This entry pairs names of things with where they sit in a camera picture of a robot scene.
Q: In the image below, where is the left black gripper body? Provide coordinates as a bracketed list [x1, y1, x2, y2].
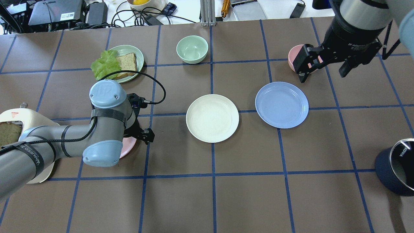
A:
[125, 93, 148, 140]

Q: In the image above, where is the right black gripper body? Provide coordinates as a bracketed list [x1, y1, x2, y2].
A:
[314, 23, 383, 70]

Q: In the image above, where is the pink plate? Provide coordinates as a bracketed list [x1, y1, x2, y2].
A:
[120, 137, 136, 158]

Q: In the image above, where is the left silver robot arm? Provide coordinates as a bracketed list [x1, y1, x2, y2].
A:
[0, 80, 154, 202]

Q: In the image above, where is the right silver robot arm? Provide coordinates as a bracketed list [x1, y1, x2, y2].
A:
[293, 0, 414, 83]

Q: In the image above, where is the pink bowl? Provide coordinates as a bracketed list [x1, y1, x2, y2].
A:
[288, 44, 324, 75]

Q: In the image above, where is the blue plate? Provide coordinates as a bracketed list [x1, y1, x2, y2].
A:
[255, 82, 309, 129]

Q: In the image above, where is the cream white plate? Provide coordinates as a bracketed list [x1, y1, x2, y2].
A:
[185, 94, 240, 143]

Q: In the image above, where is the bread slice on plate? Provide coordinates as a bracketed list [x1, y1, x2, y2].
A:
[114, 52, 137, 80]

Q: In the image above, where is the green plate with food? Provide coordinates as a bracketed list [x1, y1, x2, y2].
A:
[110, 45, 144, 83]

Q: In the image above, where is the green lettuce leaf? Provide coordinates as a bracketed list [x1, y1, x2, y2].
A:
[91, 49, 121, 81]

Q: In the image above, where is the mint green bowl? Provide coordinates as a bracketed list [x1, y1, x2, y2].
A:
[176, 35, 209, 64]

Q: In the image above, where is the white toaster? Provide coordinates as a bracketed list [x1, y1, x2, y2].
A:
[1, 103, 60, 188]

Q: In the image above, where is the dark blue saucepan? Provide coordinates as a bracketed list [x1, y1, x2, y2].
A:
[375, 138, 414, 196]

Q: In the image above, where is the black power adapter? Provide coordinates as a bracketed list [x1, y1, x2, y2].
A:
[86, 2, 108, 25]

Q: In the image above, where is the beige bowl with toys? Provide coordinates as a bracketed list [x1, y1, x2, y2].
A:
[127, 0, 167, 12]

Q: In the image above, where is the toast slice in toaster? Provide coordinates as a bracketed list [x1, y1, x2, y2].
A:
[0, 122, 22, 146]

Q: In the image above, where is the aluminium frame post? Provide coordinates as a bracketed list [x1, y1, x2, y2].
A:
[201, 0, 216, 27]

